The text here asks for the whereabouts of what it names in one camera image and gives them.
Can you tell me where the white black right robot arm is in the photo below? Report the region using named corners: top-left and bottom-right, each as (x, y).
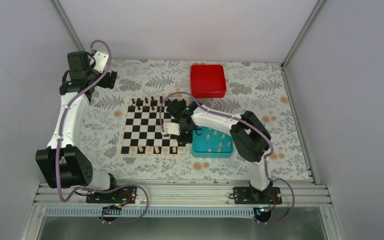
top-left (159, 99), bottom-right (274, 204)

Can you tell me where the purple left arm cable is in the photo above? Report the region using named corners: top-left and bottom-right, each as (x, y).
top-left (54, 39), bottom-right (150, 226)

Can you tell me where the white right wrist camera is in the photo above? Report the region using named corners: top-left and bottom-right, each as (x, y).
top-left (162, 122), bottom-right (180, 136)

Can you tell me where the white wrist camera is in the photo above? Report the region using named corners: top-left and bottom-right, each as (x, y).
top-left (90, 50), bottom-right (109, 74)
top-left (162, 122), bottom-right (180, 136)

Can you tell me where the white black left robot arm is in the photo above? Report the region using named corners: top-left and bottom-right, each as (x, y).
top-left (35, 50), bottom-right (120, 203)

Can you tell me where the teal square tray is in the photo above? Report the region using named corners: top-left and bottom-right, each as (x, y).
top-left (191, 126), bottom-right (234, 159)

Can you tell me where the aluminium corner frame post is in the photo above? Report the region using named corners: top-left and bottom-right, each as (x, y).
top-left (50, 0), bottom-right (86, 51)

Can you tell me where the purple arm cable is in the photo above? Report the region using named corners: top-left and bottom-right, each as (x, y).
top-left (54, 39), bottom-right (150, 226)
top-left (158, 91), bottom-right (296, 226)

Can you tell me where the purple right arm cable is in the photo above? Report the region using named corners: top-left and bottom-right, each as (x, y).
top-left (158, 91), bottom-right (296, 226)

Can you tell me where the aluminium front rail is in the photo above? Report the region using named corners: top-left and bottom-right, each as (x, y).
top-left (33, 180), bottom-right (332, 218)

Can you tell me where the floral patterned table mat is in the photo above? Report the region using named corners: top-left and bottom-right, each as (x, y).
top-left (79, 59), bottom-right (310, 181)

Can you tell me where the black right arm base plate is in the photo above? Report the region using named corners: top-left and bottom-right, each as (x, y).
top-left (228, 185), bottom-right (283, 205)

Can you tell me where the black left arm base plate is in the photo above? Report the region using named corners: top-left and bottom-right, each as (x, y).
top-left (86, 186), bottom-right (137, 205)

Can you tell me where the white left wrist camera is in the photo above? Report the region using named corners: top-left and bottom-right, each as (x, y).
top-left (90, 50), bottom-right (109, 74)

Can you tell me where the black white chessboard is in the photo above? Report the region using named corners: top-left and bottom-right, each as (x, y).
top-left (116, 96), bottom-right (190, 158)

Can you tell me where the aluminium right frame post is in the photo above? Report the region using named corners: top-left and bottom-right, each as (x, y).
top-left (281, 0), bottom-right (326, 70)

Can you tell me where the red square box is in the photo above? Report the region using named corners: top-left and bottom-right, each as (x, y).
top-left (190, 64), bottom-right (227, 99)

